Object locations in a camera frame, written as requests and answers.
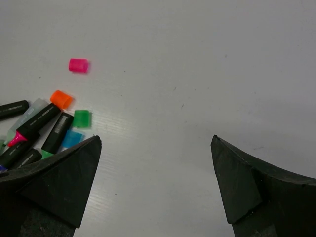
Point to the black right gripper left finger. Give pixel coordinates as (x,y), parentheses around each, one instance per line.
(48,198)

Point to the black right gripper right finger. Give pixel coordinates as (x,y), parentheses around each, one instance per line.
(261,199)

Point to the blue pen cap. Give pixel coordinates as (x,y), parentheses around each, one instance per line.
(72,138)

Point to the black blue tip highlighter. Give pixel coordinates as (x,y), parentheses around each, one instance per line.
(13,109)

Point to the green pen cap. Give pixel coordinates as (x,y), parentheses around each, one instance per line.
(82,119)

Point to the orange pen cap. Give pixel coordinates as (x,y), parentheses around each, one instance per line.
(61,99)

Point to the pink pen cap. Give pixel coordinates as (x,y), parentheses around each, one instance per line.
(78,65)

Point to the black orange tip highlighter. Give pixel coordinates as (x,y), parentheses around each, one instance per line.
(33,155)

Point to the black purple tip highlighter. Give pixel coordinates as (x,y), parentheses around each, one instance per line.
(14,153)

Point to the black green tip highlighter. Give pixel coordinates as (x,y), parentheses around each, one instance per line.
(57,135)

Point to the black pink tip highlighter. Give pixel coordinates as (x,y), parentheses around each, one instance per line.
(27,131)

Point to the pale green capped highlighter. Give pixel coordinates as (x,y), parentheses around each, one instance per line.
(34,108)

